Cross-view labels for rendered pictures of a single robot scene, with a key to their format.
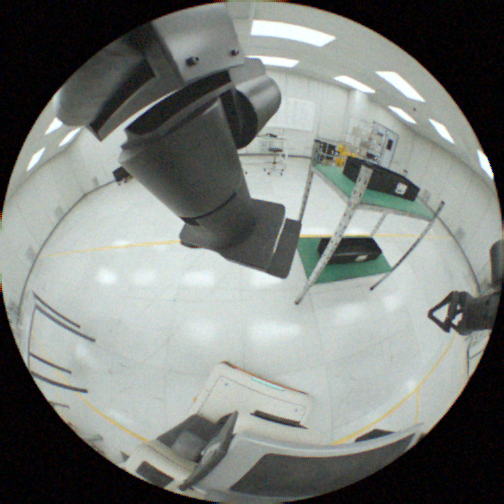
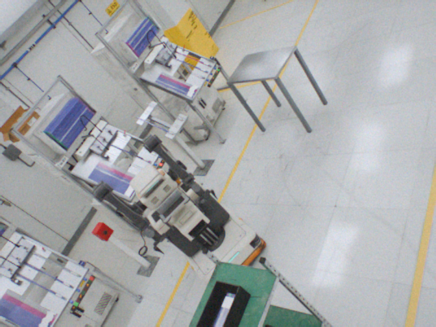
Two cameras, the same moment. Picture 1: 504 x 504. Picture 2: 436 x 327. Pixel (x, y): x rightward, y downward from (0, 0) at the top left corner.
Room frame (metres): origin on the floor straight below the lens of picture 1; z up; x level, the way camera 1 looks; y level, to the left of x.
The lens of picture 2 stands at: (2.13, -0.95, 2.64)
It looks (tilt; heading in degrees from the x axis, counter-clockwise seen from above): 34 degrees down; 149
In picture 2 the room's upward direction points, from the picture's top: 42 degrees counter-clockwise
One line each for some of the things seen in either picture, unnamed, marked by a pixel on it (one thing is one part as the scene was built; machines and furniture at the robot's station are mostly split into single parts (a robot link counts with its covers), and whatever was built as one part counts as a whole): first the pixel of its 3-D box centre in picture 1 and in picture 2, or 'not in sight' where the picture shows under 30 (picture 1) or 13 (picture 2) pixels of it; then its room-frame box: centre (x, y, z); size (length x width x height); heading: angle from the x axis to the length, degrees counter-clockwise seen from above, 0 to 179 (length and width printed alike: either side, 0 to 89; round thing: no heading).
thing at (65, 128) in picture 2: not in sight; (69, 122); (-1.87, 0.46, 1.52); 0.51 x 0.13 x 0.27; 94
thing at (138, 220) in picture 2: not in sight; (122, 207); (-0.13, -0.34, 1.40); 0.11 x 0.06 x 0.43; 65
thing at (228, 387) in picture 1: (242, 425); (219, 245); (-0.45, 0.05, 0.16); 0.67 x 0.64 x 0.25; 155
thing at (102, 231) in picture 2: not in sight; (124, 248); (-1.48, -0.29, 0.39); 0.24 x 0.24 x 0.78; 4
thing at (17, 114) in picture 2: not in sight; (28, 114); (-2.16, 0.34, 1.82); 0.68 x 0.30 x 0.20; 94
